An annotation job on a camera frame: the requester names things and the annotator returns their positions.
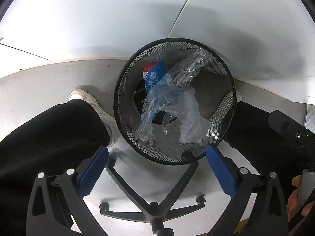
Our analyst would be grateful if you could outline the black mesh trash bin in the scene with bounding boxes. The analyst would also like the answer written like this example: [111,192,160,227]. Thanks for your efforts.
[114,38,236,165]

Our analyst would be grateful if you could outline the black office chair base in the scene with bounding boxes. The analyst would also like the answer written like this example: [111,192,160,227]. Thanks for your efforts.
[99,156,207,236]

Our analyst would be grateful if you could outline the clear plastic wrap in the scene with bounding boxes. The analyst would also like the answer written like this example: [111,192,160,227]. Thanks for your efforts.
[162,86,209,144]

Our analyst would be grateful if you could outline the white right shoe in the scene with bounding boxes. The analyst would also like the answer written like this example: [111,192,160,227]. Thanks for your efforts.
[236,90,242,102]

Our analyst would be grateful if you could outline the white left shoe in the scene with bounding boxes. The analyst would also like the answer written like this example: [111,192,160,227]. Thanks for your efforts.
[69,88,119,148]

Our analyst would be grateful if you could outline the person's right hand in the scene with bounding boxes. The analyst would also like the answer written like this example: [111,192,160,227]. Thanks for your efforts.
[286,175,314,220]

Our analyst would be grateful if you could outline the white shoe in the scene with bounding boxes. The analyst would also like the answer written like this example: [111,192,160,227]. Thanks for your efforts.
[69,88,119,148]
[236,90,242,102]

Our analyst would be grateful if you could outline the person's left leg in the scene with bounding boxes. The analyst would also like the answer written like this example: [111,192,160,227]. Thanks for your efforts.
[1,99,112,235]

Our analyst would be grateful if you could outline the clear plastic bag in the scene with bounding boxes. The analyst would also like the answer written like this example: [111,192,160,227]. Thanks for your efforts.
[134,49,207,141]

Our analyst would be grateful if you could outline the blue plastic bag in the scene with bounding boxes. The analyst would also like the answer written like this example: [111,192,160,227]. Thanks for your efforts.
[142,60,168,94]

